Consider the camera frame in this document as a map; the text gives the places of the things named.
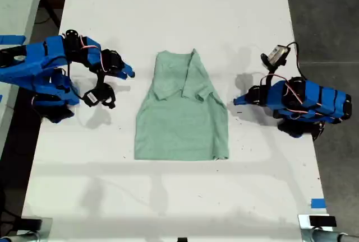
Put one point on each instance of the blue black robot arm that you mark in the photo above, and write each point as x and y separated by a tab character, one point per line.
317	99
33	65

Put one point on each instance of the grey black camera box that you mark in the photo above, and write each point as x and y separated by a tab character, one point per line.
277	53

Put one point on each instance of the black curved camera stalk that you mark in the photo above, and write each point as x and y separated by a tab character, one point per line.
269	67

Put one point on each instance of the tiny black block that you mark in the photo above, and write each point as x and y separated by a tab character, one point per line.
182	239

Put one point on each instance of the long blue tape strip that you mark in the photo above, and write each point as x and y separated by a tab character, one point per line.
12	39

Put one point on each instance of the pale green T-shirt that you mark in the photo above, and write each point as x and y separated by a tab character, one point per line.
179	118

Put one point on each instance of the short blue tape piece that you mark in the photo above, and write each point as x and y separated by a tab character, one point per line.
318	203

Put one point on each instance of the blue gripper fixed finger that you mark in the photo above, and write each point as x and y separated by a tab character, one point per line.
128	67
245	95

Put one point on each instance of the small black box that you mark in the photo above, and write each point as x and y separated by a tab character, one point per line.
322	221
31	223

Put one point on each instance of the white side table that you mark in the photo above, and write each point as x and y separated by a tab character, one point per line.
16	4

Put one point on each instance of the black camera box white label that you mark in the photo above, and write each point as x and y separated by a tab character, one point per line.
93	98

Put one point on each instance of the metal table clamp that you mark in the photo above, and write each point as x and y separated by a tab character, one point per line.
305	232
46	229

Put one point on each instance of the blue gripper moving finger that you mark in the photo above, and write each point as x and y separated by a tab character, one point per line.
124	75
242	102

